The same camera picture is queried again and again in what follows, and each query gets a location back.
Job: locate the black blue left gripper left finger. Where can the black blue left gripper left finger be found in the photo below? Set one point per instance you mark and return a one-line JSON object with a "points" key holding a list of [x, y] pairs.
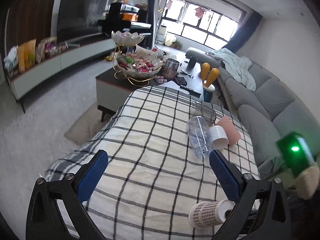
{"points": [[44, 219]]}

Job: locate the dark coffee table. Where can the dark coffee table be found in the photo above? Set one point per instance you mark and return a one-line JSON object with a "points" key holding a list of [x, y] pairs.
{"points": [[112, 93]]}

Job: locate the navy curtain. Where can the navy curtain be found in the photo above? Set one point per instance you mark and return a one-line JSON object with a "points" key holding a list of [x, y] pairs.
{"points": [[151, 20], [244, 33]]}

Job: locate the white air purifier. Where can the white air purifier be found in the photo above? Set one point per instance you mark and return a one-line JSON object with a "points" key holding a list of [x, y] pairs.
{"points": [[161, 34]]}

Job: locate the pink cup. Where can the pink cup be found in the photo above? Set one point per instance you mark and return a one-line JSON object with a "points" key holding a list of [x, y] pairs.
{"points": [[232, 133]]}

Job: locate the white cup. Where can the white cup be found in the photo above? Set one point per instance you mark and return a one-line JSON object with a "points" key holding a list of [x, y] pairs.
{"points": [[219, 137]]}

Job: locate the green lit tracker device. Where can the green lit tracker device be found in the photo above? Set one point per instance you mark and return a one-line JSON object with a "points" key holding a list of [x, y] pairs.
{"points": [[295, 153]]}

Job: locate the lower snack bowl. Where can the lower snack bowl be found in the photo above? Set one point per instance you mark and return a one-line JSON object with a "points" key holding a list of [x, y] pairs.
{"points": [[139, 67]]}

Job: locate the navy curtain right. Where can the navy curtain right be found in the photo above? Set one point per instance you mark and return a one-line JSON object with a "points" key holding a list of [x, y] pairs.
{"points": [[244, 33]]}

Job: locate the black remote control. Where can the black remote control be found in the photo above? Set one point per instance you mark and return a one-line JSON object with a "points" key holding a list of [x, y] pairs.
{"points": [[191, 91]]}

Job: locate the black white checkered tablecloth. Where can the black white checkered tablecloth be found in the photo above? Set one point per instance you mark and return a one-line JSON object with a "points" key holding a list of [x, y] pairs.
{"points": [[153, 177]]}

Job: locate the orange snack bag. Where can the orange snack bag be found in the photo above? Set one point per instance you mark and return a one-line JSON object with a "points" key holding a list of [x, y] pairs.
{"points": [[26, 56]]}

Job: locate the black flat television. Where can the black flat television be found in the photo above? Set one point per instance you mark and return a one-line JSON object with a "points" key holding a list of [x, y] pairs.
{"points": [[78, 18]]}

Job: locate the clear plastic cup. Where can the clear plastic cup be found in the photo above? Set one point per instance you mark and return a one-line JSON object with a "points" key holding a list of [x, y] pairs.
{"points": [[200, 137]]}

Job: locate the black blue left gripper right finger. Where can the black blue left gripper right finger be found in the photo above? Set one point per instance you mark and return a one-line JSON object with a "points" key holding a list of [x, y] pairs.
{"points": [[261, 208]]}

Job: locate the smoky grey glass cup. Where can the smoky grey glass cup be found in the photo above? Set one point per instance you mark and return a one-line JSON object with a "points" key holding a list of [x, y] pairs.
{"points": [[199, 109]]}

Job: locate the grey sectional sofa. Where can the grey sectional sofa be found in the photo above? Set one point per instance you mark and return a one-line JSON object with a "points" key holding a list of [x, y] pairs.
{"points": [[268, 114]]}

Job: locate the potted plant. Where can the potted plant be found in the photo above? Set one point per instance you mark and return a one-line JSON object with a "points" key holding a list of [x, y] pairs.
{"points": [[177, 45]]}

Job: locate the navy curtain left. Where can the navy curtain left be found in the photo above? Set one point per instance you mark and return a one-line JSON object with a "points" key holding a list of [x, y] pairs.
{"points": [[151, 20]]}

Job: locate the light teal blanket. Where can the light teal blanket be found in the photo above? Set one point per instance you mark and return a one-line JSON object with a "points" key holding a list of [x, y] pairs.
{"points": [[237, 67]]}

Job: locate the white tv cabinet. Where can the white tv cabinet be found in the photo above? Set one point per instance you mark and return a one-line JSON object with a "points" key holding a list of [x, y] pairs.
{"points": [[24, 83]]}

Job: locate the black upright piano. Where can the black upright piano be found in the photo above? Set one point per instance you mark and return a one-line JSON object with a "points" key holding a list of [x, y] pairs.
{"points": [[124, 17]]}

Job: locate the brown checkered paper cup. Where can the brown checkered paper cup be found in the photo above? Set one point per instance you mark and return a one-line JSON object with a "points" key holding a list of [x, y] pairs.
{"points": [[204, 215]]}

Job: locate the upper white lotus bowl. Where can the upper white lotus bowl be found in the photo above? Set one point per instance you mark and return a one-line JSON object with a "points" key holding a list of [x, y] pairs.
{"points": [[126, 39]]}

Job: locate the black cup on table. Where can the black cup on table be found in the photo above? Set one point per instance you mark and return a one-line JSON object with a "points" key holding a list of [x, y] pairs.
{"points": [[191, 63]]}

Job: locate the white plastic bag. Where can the white plastic bag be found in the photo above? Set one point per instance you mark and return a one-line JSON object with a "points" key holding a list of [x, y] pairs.
{"points": [[11, 61]]}

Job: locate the clear jar of nuts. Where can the clear jar of nuts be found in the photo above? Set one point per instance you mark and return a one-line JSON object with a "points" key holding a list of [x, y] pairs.
{"points": [[170, 68]]}

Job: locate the yellow rabbit ear stool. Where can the yellow rabbit ear stool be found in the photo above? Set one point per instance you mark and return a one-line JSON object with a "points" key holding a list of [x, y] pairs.
{"points": [[208, 76]]}

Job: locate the gold bowl stand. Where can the gold bowl stand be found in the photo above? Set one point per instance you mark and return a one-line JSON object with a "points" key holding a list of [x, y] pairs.
{"points": [[137, 82]]}

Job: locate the pink hanging garment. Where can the pink hanging garment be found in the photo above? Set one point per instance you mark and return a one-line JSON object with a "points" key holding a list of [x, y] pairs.
{"points": [[199, 12]]}

